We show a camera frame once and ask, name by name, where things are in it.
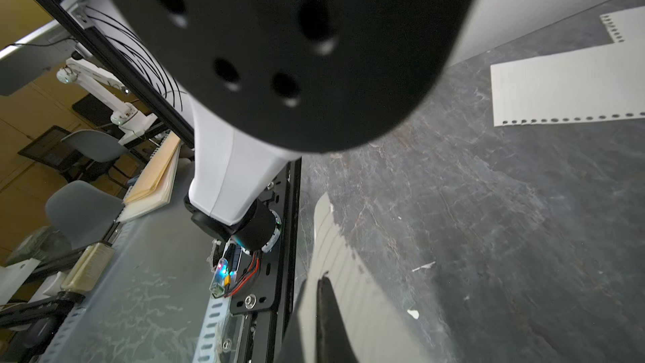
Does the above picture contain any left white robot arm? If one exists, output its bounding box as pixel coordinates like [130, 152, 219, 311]
[112, 0, 474, 252]

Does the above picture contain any white slotted cable duct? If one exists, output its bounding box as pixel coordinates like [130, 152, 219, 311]
[192, 297, 230, 363]

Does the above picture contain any grey office chair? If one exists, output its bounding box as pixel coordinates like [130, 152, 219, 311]
[45, 181, 123, 250]
[60, 129, 133, 188]

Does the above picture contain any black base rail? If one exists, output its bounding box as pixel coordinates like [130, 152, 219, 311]
[230, 160, 302, 362]

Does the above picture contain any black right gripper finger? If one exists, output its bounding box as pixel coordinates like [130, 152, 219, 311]
[316, 276, 358, 363]

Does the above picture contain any torn lined paper page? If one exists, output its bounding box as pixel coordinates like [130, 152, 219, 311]
[600, 7, 645, 43]

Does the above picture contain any stack of beige folders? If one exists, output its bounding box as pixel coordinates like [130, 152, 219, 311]
[116, 132, 181, 223]

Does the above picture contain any small black cap bottle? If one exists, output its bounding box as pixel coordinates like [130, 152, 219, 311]
[60, 243, 114, 294]

